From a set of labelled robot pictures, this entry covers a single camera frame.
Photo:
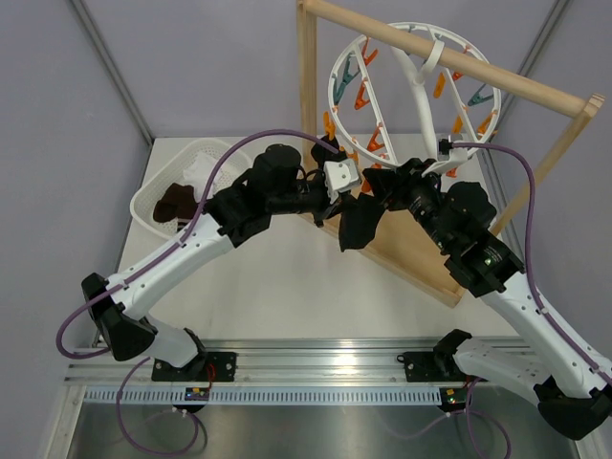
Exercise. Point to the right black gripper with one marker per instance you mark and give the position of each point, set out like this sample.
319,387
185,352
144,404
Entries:
393,187

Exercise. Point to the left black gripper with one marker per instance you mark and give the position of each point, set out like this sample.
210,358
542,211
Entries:
328,210

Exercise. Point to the black sock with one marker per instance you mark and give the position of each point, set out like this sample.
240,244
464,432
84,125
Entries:
358,223
321,154

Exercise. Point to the white round clip hanger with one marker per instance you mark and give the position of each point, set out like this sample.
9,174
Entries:
476,118

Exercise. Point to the brown sock with stripes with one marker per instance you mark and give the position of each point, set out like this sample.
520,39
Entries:
177,204

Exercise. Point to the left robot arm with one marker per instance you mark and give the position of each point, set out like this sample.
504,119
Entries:
120,304

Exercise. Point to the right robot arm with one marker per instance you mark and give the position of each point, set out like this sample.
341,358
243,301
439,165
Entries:
569,385

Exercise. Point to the white perforated plastic basket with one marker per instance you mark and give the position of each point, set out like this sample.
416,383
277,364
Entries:
153,189

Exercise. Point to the white sock in basket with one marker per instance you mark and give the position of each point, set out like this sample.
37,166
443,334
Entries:
197,174

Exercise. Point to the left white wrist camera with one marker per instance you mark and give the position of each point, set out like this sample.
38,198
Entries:
340,177

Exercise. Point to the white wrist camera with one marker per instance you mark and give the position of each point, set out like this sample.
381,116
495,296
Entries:
450,156
340,177

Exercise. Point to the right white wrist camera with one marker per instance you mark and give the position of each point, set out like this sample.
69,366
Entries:
450,156

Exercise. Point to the aluminium mounting rail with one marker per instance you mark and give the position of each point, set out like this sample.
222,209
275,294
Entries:
298,362

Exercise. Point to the white slotted cable duct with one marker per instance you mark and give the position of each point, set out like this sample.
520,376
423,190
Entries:
266,395

